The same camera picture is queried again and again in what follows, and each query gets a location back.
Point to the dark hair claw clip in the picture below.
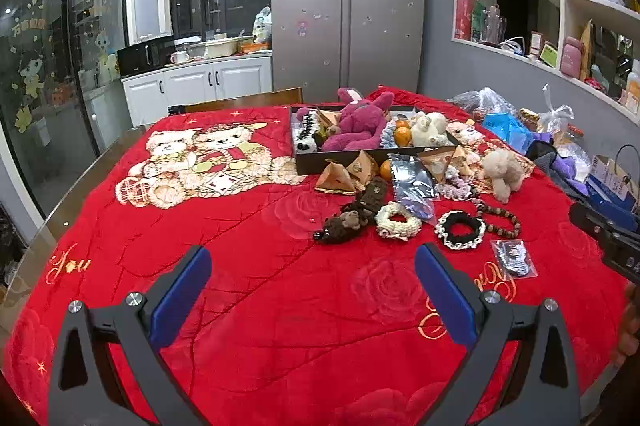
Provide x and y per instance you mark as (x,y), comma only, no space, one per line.
(360,206)

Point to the green box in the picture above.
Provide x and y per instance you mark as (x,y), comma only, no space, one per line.
(478,24)

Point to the blue-grey lace scrunchie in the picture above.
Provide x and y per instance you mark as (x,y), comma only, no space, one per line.
(387,136)

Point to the triangular gold snack packet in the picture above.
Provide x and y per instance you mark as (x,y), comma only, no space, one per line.
(336,178)
(330,119)
(462,161)
(364,166)
(437,164)

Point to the white plastic basin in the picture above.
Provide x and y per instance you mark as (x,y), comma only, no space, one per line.
(221,49)

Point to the blue cardboard box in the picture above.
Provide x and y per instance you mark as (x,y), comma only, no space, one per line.
(612,191)

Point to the grey plastic bag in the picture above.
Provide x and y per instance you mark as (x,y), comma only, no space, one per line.
(462,101)

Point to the silver double-door refrigerator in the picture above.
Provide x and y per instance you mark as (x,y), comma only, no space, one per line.
(345,16)

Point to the pink case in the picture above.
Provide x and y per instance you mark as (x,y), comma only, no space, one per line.
(571,59)

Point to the orange tangerine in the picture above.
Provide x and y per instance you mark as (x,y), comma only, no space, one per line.
(402,136)
(386,170)

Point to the red printed blanket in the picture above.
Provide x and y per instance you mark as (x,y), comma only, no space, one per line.
(280,306)

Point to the cream frilly scrunchie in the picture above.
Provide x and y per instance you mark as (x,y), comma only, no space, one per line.
(385,226)

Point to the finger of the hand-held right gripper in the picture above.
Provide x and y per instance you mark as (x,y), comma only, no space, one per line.
(595,221)
(622,261)

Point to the white kitchen cabinet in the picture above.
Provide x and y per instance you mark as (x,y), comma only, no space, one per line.
(200,84)

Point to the wooden chair back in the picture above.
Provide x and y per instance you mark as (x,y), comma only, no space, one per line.
(250,101)

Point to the black and white plush toy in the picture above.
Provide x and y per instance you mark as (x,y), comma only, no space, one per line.
(306,136)

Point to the pink plush rabbit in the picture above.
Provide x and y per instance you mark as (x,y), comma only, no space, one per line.
(355,126)

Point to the white plush bear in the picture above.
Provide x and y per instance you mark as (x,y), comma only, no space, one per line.
(430,129)

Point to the clear glass vase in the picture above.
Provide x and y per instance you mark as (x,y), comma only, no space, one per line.
(494,26)

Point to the purple cloth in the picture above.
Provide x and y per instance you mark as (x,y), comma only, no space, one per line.
(560,156)

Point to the silver plastic packet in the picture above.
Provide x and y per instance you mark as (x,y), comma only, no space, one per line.
(412,186)

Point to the tied clear plastic bag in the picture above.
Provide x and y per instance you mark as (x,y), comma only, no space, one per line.
(555,116)

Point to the black lace-trimmed scrunchie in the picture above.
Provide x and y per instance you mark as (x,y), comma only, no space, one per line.
(445,236)

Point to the small clear plastic packet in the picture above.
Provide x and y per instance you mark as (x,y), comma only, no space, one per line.
(514,258)

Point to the black microwave oven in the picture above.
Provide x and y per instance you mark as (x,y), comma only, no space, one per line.
(142,59)

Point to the beige plush dog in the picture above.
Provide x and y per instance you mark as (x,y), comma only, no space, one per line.
(502,173)

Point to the red gift box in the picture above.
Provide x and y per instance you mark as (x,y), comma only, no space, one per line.
(464,14)

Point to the dark storage box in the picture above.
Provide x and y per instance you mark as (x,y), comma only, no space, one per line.
(310,162)

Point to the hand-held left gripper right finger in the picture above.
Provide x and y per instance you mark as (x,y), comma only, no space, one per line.
(445,296)

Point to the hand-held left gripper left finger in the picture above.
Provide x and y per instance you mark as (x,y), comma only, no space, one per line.
(182,296)

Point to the glass sliding door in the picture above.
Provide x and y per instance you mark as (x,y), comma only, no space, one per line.
(50,81)

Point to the white cup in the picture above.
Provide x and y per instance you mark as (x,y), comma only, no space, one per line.
(180,56)

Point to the pink scrunchie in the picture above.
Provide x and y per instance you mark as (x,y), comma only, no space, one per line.
(457,191)

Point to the blue plastic bag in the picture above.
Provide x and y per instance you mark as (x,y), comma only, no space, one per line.
(505,131)

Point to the person's right hand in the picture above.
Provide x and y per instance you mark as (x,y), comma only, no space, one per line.
(630,331)

